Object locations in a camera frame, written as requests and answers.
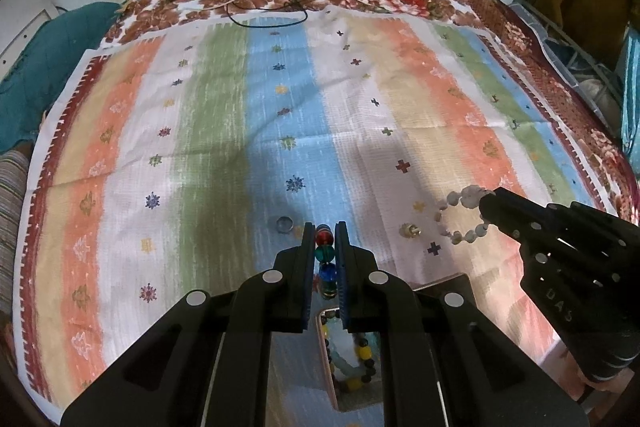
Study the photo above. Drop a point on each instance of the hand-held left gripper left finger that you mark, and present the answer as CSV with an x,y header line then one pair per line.
x,y
307,297

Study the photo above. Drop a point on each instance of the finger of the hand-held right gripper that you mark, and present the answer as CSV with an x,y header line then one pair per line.
x,y
505,219
530,207

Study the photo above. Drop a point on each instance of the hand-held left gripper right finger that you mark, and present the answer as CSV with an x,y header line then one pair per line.
x,y
342,297

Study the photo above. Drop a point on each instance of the metal tin box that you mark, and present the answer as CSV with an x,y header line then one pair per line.
x,y
350,399

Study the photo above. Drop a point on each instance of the blue printed cloth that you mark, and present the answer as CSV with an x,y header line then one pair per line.
x,y
631,92

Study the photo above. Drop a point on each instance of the striped pastel cloth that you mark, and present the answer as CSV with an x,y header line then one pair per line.
x,y
225,132

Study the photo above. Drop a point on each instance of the grey striped pillow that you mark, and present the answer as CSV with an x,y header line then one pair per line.
x,y
12,232

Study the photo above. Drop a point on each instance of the teal pillow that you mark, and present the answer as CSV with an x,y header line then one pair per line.
x,y
30,72

